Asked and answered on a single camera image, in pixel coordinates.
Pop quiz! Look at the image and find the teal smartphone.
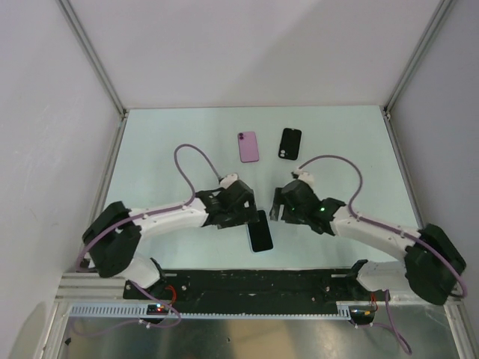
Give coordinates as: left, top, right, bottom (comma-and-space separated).
247, 210, 273, 253

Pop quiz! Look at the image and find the black phone case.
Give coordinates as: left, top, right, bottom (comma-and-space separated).
278, 128, 302, 161

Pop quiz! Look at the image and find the pink smartphone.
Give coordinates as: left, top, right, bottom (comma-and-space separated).
237, 132, 260, 163

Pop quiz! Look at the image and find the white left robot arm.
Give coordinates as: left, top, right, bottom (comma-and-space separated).
82, 179, 259, 298

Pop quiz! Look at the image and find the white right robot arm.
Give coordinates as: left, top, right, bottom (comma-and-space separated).
269, 179, 466, 305

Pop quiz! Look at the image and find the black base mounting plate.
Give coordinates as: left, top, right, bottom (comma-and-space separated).
123, 267, 412, 315

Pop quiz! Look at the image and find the left controller board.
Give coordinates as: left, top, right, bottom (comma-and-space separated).
147, 304, 170, 316

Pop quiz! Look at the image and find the controller board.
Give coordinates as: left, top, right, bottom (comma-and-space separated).
147, 304, 170, 316
350, 307, 376, 326

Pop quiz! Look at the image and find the right controller board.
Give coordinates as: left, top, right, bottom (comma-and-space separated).
350, 307, 376, 326

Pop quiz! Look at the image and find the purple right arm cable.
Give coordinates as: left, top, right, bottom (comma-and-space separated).
293, 153, 469, 355

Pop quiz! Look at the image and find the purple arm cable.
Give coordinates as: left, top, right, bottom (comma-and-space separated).
69, 144, 225, 337
293, 153, 469, 355

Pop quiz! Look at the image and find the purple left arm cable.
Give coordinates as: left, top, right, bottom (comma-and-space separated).
69, 144, 225, 337

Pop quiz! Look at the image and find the grey slotted cable duct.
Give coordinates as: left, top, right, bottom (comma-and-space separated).
70, 302, 350, 320

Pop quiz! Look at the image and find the aluminium front frame rail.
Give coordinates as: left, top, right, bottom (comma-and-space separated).
55, 273, 126, 301

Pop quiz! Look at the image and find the right aluminium frame post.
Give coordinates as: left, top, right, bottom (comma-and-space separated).
382, 0, 457, 118

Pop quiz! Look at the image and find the aluminium frame post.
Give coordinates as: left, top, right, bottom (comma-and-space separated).
56, 0, 127, 119
382, 0, 457, 118

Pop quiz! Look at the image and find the left aluminium frame post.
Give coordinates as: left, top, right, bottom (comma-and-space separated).
56, 0, 127, 119

